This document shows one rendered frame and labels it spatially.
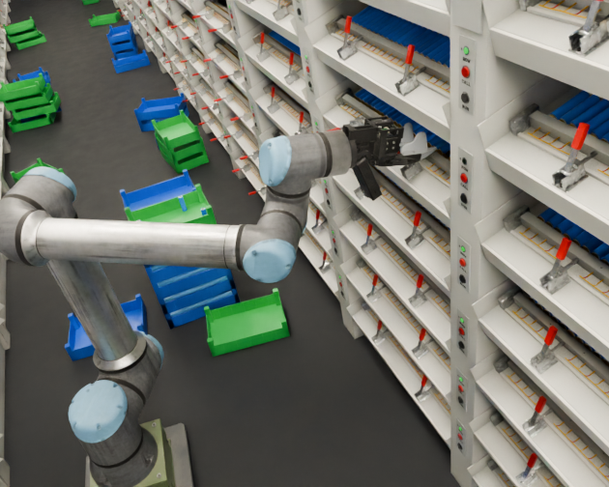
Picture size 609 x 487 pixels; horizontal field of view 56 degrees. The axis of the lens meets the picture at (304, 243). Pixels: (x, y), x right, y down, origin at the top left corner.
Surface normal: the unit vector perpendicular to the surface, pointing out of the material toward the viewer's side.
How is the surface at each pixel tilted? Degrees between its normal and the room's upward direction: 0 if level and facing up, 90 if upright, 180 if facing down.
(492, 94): 90
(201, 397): 0
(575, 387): 18
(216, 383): 0
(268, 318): 0
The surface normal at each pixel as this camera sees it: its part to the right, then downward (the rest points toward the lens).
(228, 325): -0.15, -0.79
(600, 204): -0.43, -0.64
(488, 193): 0.39, 0.51
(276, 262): -0.06, 0.64
